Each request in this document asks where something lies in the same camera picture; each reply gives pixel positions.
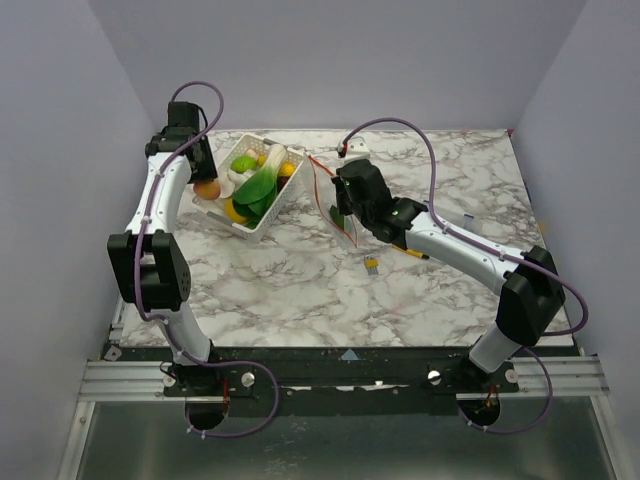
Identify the dark green cucumber toy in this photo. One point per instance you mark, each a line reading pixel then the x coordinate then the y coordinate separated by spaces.
pixel 338 219

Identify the orange peach toy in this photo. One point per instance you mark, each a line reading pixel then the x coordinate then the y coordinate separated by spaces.
pixel 207 190

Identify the light green cabbage toy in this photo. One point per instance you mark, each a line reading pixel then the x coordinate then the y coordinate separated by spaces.
pixel 242 164

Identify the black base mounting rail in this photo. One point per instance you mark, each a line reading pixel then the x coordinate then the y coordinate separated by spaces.
pixel 314 381

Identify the yellow screwdriver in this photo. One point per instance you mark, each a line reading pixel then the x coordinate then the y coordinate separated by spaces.
pixel 411 252

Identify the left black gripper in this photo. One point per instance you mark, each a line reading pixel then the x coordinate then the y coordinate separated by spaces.
pixel 207 172

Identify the yellow lemon toy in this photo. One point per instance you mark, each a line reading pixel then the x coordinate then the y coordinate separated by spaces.
pixel 286 170

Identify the clear plastic parts box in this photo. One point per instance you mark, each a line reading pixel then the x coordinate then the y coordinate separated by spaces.
pixel 459 220

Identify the white mushroom toy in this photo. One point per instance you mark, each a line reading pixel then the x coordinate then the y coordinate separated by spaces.
pixel 230 181

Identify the white perforated plastic basket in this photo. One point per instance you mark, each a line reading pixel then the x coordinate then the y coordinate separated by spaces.
pixel 253 230

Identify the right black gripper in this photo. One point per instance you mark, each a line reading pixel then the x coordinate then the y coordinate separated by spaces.
pixel 347 192

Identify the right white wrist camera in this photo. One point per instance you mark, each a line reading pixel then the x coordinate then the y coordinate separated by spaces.
pixel 354 148

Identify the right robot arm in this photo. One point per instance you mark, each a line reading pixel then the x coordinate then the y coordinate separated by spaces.
pixel 529 293

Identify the clear zip bag orange zipper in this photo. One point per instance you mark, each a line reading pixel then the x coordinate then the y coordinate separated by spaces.
pixel 317 181

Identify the green bok choy toy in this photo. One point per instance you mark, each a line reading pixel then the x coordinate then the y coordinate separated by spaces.
pixel 254 198

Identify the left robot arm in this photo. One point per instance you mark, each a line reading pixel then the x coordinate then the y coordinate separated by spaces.
pixel 150 270

